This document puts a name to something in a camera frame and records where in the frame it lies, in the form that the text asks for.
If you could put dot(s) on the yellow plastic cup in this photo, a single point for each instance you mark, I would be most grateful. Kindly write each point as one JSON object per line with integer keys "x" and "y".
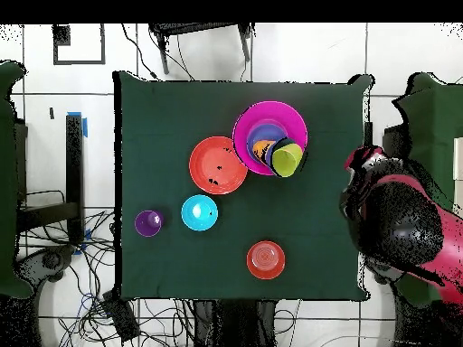
{"x": 285, "y": 161}

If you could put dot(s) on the dark blue ribbed bowl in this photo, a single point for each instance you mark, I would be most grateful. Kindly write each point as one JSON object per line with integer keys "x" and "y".
{"x": 269, "y": 155}

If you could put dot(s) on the large pink plastic bowl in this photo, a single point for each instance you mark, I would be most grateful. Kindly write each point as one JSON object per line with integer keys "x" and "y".
{"x": 275, "y": 112}

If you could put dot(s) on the light blue translucent bowl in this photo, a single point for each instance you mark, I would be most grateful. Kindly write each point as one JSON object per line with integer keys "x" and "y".
{"x": 266, "y": 132}

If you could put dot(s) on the orange plastic cup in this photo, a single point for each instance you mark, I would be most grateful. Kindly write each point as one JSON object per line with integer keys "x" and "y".
{"x": 260, "y": 147}

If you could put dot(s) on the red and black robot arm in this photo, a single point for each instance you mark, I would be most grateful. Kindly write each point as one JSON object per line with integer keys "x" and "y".
{"x": 405, "y": 224}

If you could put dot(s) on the dark green side cloth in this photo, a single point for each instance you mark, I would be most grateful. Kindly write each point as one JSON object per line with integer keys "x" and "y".
{"x": 7, "y": 180}
{"x": 434, "y": 108}

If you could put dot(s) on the white box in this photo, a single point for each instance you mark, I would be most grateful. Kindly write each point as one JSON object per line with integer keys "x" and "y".
{"x": 458, "y": 197}
{"x": 458, "y": 159}

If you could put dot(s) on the black floor device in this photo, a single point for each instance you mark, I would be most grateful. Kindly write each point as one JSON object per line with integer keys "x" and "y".
{"x": 385, "y": 274}
{"x": 52, "y": 260}

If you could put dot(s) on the orange translucent bowl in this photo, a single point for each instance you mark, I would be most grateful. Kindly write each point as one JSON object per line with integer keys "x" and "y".
{"x": 266, "y": 260}

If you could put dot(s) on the red-orange shallow bowl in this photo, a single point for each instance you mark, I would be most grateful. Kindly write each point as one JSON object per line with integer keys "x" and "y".
{"x": 206, "y": 162}

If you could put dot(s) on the cyan ribbed bowl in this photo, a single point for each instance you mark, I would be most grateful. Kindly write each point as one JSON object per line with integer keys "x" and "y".
{"x": 199, "y": 213}

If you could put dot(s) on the dark green table cloth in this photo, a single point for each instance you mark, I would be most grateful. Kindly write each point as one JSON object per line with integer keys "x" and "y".
{"x": 162, "y": 126}

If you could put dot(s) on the black metal stool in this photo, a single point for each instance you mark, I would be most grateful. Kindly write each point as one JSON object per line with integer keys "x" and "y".
{"x": 188, "y": 28}

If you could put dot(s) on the purple plastic cup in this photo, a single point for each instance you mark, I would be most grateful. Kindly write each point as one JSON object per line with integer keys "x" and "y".
{"x": 144, "y": 224}

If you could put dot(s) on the blue tape strip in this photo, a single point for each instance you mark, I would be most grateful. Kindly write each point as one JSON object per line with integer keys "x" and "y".
{"x": 85, "y": 126}
{"x": 86, "y": 235}

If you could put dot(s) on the black floor stand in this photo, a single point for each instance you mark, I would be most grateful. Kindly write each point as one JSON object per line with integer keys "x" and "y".
{"x": 74, "y": 162}

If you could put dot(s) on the black power strip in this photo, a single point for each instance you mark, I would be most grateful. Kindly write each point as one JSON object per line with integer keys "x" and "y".
{"x": 121, "y": 318}

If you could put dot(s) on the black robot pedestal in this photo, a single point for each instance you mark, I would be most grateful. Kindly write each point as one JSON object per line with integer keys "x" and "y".
{"x": 235, "y": 325}

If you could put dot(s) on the black square frame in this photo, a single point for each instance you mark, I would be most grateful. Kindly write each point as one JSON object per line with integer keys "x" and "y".
{"x": 61, "y": 36}

